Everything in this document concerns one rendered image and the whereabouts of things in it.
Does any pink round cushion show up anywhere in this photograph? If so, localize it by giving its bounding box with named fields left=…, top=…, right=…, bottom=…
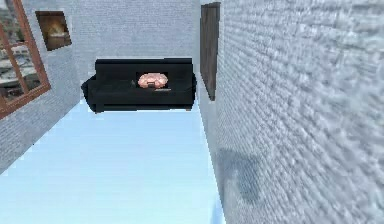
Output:
left=137, top=72, right=169, bottom=90

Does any black sofa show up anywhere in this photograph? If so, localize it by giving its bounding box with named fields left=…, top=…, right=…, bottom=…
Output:
left=80, top=57, right=198, bottom=114

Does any brown framed window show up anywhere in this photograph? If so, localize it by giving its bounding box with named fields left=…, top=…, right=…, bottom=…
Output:
left=0, top=0, right=52, bottom=120

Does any dark grey framed wall picture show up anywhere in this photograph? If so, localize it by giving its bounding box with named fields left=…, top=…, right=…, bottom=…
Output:
left=199, top=1, right=222, bottom=102

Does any brown framed wall picture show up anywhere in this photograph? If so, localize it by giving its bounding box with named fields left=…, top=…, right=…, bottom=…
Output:
left=35, top=10, right=73, bottom=52

